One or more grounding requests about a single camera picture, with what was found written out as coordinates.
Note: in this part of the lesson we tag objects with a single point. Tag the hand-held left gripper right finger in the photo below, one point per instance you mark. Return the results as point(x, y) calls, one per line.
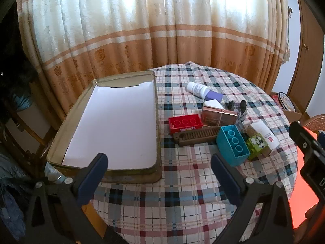
point(226, 180)

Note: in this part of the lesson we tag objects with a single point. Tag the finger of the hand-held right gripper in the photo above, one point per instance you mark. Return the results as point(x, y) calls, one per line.
point(302, 134)

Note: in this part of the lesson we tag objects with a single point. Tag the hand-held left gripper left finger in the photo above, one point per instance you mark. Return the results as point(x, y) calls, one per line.
point(92, 180)

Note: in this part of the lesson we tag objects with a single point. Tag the teal plastic block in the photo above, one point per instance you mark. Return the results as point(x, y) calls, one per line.
point(228, 144)

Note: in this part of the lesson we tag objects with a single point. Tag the white box with red label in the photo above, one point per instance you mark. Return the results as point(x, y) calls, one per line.
point(264, 132)

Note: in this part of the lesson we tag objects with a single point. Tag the green printed carton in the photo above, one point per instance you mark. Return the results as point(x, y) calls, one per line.
point(256, 144)

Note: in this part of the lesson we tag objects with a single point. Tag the brown ribbed wooden holder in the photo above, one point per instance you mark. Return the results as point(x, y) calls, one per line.
point(198, 134)

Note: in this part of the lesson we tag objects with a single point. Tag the copper pink box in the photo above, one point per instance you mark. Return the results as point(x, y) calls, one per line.
point(215, 117)

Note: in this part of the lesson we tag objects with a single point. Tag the red plastic block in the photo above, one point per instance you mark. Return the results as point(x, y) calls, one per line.
point(185, 123)

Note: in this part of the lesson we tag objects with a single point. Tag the purple block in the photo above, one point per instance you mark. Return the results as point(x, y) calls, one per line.
point(214, 96)

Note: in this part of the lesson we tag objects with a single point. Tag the white pill bottle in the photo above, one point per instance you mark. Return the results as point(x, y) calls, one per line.
point(196, 89)

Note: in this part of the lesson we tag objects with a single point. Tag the person's right hand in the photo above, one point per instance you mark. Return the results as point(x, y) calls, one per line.
point(314, 231)

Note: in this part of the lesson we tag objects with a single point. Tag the wicker chair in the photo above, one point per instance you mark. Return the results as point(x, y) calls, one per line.
point(316, 122)

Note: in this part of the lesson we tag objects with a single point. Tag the cardboard box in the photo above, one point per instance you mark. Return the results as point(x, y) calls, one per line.
point(292, 115)

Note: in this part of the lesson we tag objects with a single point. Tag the decorative plate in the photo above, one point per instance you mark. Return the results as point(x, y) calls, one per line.
point(285, 101)

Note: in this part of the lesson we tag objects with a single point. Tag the orange cloth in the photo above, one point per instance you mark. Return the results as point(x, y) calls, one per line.
point(297, 203)

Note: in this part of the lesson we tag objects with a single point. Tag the clear plastic bottle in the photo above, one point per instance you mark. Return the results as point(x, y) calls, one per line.
point(52, 172)

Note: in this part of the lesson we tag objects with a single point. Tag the red packet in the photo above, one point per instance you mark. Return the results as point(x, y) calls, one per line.
point(274, 99)

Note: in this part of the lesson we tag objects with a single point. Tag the wooden chair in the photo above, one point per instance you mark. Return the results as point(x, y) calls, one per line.
point(33, 132)

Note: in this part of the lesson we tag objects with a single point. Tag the wooden wardrobe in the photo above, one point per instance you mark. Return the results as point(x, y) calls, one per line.
point(309, 56)

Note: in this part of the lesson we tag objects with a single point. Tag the dark cloth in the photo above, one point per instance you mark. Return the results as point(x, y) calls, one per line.
point(12, 208)

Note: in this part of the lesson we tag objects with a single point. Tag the blue cloth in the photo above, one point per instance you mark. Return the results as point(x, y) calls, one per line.
point(21, 101)

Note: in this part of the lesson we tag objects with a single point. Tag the cream and orange curtain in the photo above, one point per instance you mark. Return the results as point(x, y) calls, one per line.
point(127, 30)

